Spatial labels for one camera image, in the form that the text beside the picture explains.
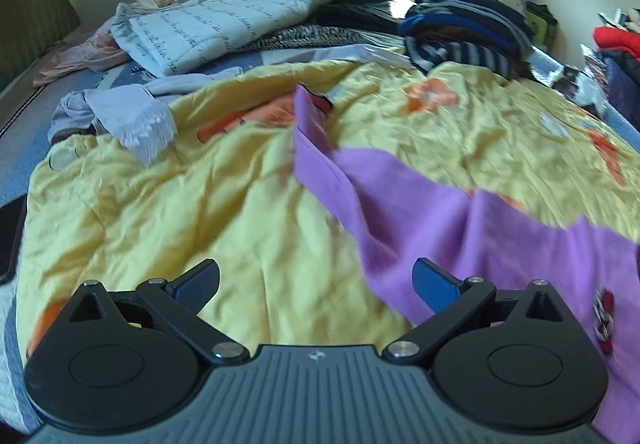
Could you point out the pink cloth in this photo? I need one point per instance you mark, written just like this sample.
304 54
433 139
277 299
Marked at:
85 49

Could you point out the black flat device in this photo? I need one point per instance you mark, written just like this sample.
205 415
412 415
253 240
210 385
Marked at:
10 242

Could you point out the stack of folded dark clothes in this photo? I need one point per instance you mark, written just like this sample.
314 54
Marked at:
465 19

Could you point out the white quilted comforter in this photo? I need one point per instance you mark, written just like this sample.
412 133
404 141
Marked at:
235 19

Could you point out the black white patterned cloth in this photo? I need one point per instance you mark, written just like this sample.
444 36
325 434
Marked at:
300 37

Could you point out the purple knit sweater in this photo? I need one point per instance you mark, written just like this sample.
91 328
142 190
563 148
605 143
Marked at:
450 204

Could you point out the navy grey striped garment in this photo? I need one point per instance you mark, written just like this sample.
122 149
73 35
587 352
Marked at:
460 55

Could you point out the yellow printed blanket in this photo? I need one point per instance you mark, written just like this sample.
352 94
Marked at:
210 184

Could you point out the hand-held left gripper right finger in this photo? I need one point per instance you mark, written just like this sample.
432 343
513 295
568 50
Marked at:
433 285

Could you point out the lavender fringed scarf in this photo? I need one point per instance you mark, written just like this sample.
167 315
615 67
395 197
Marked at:
125 114

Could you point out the crumpled plastic bag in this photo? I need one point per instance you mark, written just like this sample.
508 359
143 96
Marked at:
575 83

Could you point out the navy puffer jacket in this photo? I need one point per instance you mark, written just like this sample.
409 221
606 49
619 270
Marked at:
622 79

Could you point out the green padded headboard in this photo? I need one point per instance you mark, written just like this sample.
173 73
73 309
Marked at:
30 19

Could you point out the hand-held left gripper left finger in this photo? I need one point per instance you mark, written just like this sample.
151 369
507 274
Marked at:
199 282

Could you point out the black garment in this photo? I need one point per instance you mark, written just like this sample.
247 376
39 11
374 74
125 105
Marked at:
365 12

